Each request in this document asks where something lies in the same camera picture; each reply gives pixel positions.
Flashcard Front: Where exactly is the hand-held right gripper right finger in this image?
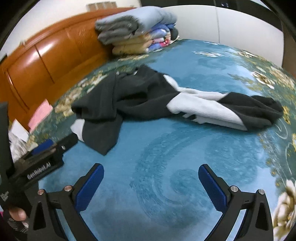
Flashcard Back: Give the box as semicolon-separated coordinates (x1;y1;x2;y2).
198;164;274;241

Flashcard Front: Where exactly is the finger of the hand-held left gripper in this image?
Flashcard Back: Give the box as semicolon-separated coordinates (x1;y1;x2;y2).
23;133;78;163

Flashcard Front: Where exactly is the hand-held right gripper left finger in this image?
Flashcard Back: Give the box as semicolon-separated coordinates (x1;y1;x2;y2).
28;163;105;241

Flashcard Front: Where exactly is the black and white fleece garment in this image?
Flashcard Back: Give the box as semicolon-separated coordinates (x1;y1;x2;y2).
70;64;284;156

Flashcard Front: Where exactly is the person's left hand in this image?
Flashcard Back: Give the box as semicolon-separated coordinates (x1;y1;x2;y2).
3;207;29;234

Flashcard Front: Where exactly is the crumpled plastic bag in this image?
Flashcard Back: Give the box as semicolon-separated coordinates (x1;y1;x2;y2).
9;134;38;161

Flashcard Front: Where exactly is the white paper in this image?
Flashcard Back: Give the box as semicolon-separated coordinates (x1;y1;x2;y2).
9;119;29;142

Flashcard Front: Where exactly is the pink cloth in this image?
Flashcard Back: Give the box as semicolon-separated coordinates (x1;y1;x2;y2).
28;99;52;131

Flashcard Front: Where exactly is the teal floral blanket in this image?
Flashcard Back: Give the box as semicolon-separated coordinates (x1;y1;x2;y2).
28;38;296;241

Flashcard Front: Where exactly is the orange wooden headboard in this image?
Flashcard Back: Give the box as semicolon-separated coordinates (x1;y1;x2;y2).
0;7;137;121

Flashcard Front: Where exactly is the cream folded quilt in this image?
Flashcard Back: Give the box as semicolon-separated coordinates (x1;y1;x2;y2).
112;35;153;55

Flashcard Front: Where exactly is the cardboard box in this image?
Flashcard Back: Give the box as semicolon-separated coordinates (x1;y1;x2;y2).
87;2;111;11

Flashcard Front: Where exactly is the grey folded quilt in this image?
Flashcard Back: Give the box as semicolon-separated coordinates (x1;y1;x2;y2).
95;6;178;45

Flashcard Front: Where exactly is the floral folded quilt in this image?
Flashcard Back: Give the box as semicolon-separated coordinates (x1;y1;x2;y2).
148;23;173;52

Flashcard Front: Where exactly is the white wardrobe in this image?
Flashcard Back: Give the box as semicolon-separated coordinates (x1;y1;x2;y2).
159;3;285;67

